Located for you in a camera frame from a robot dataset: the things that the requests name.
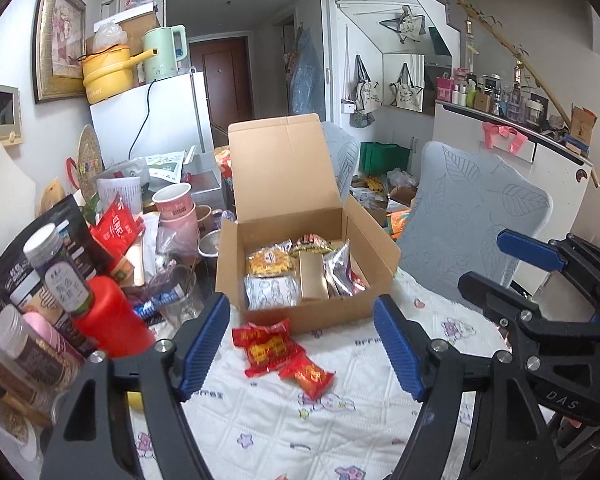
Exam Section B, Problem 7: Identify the wall intercom screen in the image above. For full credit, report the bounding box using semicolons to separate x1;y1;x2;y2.
0;84;23;146

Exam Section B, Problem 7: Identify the small red candy packet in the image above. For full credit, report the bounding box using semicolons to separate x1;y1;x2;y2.
278;353;335;401

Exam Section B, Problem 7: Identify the green storage bin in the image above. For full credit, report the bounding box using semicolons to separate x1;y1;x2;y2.
360;142;411;176

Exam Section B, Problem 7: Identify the small gold cardboard box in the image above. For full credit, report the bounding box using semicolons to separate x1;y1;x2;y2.
299;252;329;302

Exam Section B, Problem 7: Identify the large red candy bag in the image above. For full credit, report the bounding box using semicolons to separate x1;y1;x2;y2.
230;318;306;378

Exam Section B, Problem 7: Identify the clear jar dark label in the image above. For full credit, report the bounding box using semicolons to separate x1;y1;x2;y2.
23;223;94;316

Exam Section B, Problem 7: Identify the silver purple snack bag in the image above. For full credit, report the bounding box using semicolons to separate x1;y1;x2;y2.
323;242;358;297

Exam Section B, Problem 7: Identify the brown entrance door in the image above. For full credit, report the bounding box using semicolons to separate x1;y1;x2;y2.
188;36;254;132

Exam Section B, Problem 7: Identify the green brown snack packet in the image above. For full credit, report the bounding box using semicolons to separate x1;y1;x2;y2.
289;233;334;256

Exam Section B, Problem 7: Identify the glass mug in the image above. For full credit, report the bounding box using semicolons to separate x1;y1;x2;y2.
148;266;204;330

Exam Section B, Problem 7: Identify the open cardboard box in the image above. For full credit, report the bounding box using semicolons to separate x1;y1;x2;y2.
215;114;401;334

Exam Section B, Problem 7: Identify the woven round mat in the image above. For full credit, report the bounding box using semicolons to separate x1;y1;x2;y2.
76;125;104;200

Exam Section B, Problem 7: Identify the gold framed picture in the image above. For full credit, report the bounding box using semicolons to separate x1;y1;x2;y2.
32;0;86;103

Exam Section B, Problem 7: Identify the red foil packet upright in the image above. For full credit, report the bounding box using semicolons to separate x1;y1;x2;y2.
90;194;145;259

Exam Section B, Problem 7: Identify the pink paper cup stack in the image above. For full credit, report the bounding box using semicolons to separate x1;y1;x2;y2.
152;182;199;245

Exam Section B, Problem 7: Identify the clear waffle cookie bag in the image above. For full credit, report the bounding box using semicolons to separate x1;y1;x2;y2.
246;240;294;278

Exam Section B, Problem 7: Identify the white refrigerator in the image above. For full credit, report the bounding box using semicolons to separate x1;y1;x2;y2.
90;70;214;167

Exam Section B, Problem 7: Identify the white bread print snack bag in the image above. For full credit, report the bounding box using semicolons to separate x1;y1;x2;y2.
244;274;299;310

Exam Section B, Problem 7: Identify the yellow pot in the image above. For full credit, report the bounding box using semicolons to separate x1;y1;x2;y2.
81;44;158;105

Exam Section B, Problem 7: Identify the red plastic canister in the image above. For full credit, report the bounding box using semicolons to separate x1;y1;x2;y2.
71;275;155;359

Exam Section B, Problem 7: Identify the yellow green fruit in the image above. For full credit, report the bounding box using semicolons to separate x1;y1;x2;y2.
126;391;144;412

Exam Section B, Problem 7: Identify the light green electric kettle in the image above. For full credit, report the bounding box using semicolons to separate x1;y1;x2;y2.
142;25;188;84

